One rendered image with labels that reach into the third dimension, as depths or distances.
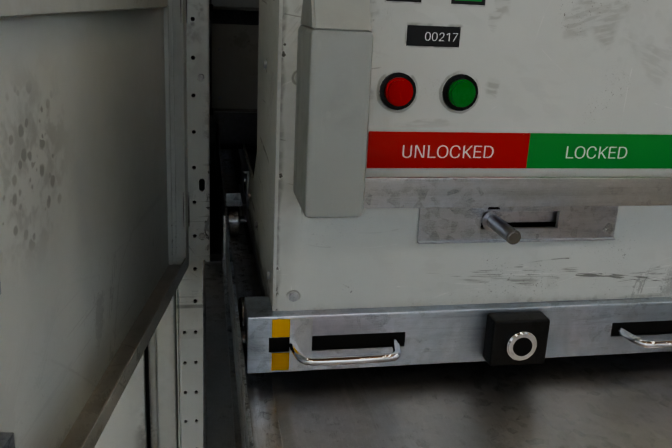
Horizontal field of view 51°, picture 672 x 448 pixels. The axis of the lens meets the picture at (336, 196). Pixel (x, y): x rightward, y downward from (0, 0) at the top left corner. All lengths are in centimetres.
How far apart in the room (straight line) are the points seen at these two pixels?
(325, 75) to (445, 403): 35
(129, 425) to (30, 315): 58
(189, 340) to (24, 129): 60
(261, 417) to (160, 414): 49
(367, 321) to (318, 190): 20
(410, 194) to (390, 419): 21
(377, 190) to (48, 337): 30
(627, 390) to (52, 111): 61
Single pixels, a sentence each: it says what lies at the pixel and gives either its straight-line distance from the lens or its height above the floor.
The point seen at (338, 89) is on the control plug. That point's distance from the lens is 53.
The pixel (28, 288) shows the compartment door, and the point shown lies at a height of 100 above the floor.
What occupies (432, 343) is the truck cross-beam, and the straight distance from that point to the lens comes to 74.
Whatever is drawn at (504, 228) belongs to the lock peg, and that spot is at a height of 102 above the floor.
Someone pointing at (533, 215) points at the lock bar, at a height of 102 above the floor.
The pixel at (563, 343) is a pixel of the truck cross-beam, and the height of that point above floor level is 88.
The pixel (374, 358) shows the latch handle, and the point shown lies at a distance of 68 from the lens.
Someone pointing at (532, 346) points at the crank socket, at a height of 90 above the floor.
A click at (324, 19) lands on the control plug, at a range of 53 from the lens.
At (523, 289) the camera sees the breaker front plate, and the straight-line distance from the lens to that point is 76.
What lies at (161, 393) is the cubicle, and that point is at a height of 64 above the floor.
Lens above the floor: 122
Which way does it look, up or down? 16 degrees down
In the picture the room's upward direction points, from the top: 3 degrees clockwise
